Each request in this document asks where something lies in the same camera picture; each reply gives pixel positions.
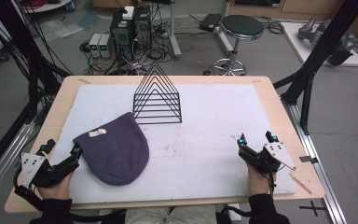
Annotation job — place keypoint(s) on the person's right hand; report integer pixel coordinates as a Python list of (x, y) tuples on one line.
[(258, 182)]

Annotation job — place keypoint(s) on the person's legs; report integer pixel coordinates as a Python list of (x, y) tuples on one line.
[(171, 214)]

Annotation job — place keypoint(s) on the black metal frame stand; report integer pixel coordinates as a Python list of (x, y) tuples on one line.
[(320, 56), (28, 56)]

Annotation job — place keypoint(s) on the purple knitted beanie hat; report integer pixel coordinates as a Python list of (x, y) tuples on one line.
[(118, 152)]

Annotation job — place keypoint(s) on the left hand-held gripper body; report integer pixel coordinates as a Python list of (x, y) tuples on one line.
[(40, 174)]

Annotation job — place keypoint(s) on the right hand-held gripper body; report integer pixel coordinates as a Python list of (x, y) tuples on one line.
[(270, 155)]

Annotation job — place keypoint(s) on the black round stool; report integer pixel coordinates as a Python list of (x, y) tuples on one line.
[(241, 26)]

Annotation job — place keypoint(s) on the aluminium floor rail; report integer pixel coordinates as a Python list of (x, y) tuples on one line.
[(3, 161), (317, 155)]

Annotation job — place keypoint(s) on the white floor board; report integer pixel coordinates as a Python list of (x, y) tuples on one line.
[(295, 43)]

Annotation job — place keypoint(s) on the grey bench power supply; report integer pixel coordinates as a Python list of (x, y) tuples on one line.
[(105, 46), (94, 45)]

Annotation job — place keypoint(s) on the black flat box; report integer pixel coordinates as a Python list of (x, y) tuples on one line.
[(210, 22)]

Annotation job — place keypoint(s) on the white foam mat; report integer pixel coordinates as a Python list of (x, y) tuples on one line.
[(199, 146)]

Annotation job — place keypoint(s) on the grey metal desk leg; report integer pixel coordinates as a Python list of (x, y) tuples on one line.
[(174, 31)]

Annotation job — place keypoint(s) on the black computer tower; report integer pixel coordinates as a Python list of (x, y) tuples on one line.
[(142, 28), (121, 34)]

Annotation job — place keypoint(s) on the person's left hand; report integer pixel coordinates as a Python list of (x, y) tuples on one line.
[(57, 189)]

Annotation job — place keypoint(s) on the white box on computer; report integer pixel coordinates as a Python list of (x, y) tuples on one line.
[(128, 12)]

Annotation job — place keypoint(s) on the thin wooden stick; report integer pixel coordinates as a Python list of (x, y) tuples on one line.
[(300, 184)]

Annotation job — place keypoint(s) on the white round table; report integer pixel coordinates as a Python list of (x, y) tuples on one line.
[(46, 5)]

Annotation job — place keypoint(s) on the light wooden table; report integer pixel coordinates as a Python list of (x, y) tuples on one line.
[(279, 102)]

